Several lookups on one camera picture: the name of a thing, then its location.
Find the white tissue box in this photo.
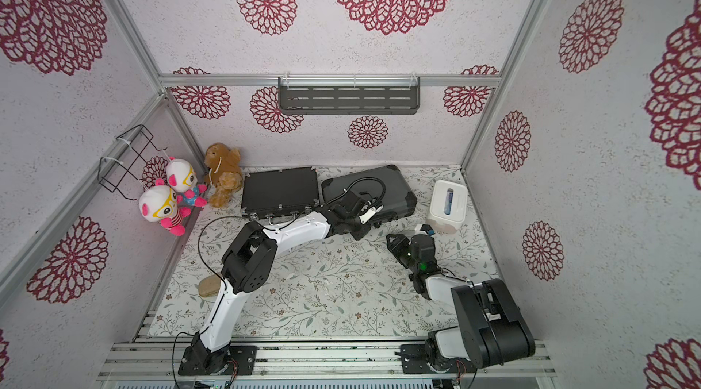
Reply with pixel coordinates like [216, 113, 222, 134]
[426, 180, 468, 234]

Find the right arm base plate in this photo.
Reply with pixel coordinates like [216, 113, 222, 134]
[396, 343, 476, 375]

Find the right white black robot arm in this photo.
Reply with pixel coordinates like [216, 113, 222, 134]
[386, 230, 536, 374]

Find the lower pink white plush doll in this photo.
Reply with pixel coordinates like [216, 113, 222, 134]
[138, 178, 192, 237]

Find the grey metal wall shelf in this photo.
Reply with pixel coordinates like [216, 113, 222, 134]
[277, 76, 421, 115]

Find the black wire wall basket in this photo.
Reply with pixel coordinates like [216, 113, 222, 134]
[97, 124, 168, 201]

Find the grey hard poker case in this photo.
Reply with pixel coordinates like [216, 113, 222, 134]
[321, 165, 417, 228]

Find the upper pink white plush doll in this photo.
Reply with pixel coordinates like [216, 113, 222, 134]
[165, 157, 207, 208]

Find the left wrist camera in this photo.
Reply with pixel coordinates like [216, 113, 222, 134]
[359, 202, 383, 224]

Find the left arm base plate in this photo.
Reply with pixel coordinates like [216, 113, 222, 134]
[177, 345, 258, 376]

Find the tan wooden oval piece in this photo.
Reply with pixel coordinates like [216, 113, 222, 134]
[197, 275, 222, 298]

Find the black flat poker case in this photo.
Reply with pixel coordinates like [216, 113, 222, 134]
[241, 167, 321, 219]

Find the brown teddy bear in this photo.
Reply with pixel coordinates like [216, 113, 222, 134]
[204, 143, 244, 208]

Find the pink white plush doll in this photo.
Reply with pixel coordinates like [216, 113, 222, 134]
[165, 157, 207, 208]
[138, 178, 192, 237]

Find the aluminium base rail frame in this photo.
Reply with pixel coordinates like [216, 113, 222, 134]
[97, 338, 557, 382]

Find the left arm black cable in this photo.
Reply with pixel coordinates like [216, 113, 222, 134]
[196, 216, 248, 283]

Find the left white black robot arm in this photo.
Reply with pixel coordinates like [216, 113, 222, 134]
[191, 190, 383, 354]

